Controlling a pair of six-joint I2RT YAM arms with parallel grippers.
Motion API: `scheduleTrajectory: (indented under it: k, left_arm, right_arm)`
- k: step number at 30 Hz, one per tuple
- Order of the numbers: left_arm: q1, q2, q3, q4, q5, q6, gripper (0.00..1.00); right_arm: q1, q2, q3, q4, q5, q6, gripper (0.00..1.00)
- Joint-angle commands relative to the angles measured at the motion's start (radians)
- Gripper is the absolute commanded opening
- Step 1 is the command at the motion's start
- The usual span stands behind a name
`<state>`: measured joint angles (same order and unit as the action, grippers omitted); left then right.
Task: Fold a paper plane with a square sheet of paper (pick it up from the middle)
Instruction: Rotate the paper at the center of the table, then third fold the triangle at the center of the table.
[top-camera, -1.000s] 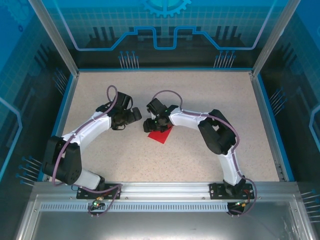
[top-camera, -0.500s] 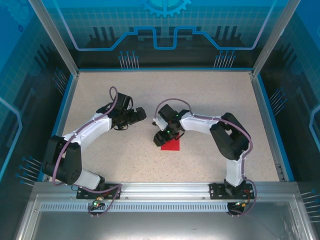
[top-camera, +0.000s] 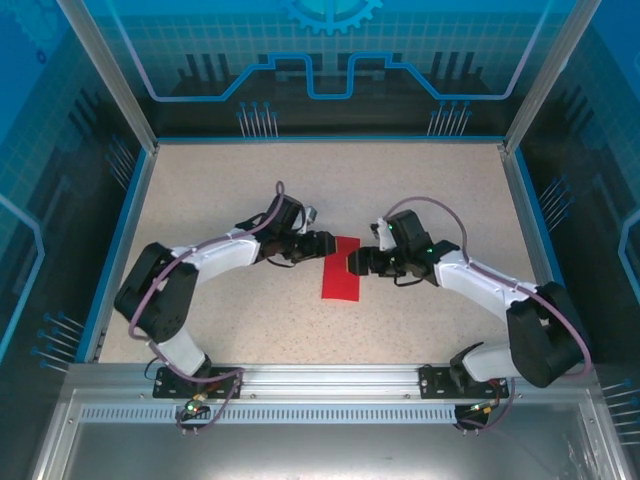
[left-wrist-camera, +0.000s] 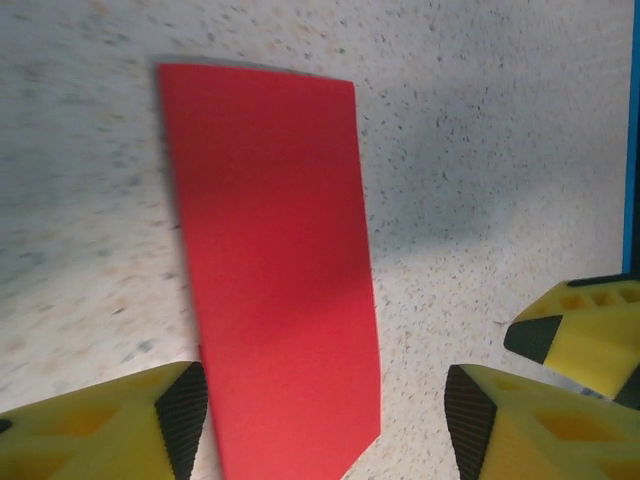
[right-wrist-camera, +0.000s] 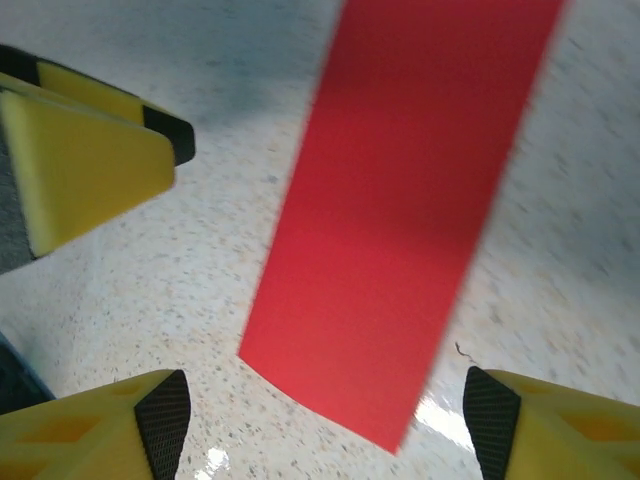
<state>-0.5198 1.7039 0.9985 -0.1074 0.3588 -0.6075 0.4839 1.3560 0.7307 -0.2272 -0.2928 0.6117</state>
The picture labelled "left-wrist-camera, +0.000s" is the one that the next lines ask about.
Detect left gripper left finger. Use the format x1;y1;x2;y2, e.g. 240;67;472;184
0;359;209;480

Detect red paper sheet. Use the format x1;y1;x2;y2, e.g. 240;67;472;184
152;62;384;480

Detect blue base trim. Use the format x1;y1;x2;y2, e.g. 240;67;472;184
621;0;640;277

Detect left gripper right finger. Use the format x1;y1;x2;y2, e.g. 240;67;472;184
443;363;640;480

